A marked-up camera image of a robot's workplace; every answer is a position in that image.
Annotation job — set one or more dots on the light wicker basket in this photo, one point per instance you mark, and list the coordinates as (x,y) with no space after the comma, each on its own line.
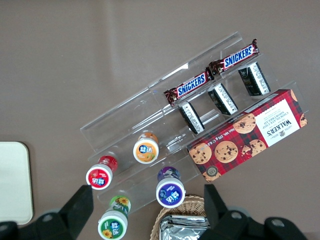
(192,203)

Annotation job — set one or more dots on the cream plastic tray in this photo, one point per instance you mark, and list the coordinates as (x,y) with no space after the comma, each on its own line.
(13,182)

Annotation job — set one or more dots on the orange gum bottle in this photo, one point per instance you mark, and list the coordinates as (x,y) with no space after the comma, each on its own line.
(145,151)

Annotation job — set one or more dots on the Snickers chocolate bar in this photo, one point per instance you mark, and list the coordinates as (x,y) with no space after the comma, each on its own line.
(191,86)
(236,58)

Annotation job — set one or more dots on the clear acrylic stepped display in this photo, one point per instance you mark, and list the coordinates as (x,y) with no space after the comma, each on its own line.
(120,117)

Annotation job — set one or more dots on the purple gum bottle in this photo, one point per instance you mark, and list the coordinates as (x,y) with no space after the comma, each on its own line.
(170,193)

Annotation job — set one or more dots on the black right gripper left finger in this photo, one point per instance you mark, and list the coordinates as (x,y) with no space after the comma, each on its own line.
(75,212)

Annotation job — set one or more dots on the red gum bottle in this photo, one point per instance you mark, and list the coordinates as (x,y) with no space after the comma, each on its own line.
(98,176)

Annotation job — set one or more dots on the small black box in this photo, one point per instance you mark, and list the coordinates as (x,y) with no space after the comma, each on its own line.
(192,118)
(223,99)
(255,78)

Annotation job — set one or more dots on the red tartan cookie box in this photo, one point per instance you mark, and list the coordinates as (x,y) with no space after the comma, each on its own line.
(250,135)

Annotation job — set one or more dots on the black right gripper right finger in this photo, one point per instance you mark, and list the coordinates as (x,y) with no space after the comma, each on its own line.
(217,215)

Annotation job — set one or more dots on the green gum bottle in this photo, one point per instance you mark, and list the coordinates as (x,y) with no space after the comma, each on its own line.
(112,226)

